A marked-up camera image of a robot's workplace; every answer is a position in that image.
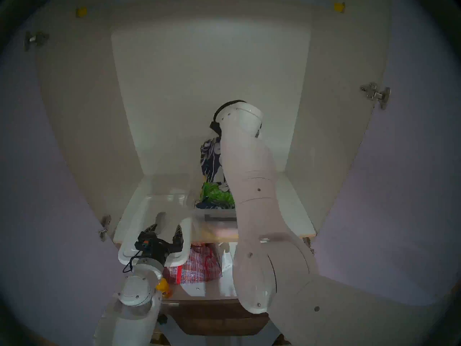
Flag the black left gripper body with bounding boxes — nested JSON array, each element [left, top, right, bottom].
[[135, 230, 184, 266]]

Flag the white bin lid grey handle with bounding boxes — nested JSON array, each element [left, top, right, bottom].
[[118, 192, 194, 267]]

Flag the navy floral garment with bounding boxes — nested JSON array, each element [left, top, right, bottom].
[[200, 134, 236, 209]]

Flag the clear plastic storage bin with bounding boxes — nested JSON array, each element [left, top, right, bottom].
[[188, 149, 242, 241]]

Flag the pink and yellow clothing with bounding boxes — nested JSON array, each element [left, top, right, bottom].
[[202, 226, 240, 240]]

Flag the red plaid bag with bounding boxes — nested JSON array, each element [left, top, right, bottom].
[[163, 243, 223, 284]]

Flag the brown wooden panel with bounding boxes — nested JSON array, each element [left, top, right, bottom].
[[167, 300, 270, 336]]

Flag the lilac cabinet door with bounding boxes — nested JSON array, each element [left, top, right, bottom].
[[0, 25, 113, 346], [309, 6, 461, 307]]

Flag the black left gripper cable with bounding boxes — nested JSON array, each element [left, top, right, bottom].
[[122, 250, 143, 274]]

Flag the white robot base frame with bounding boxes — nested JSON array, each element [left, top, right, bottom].
[[153, 315, 288, 346]]

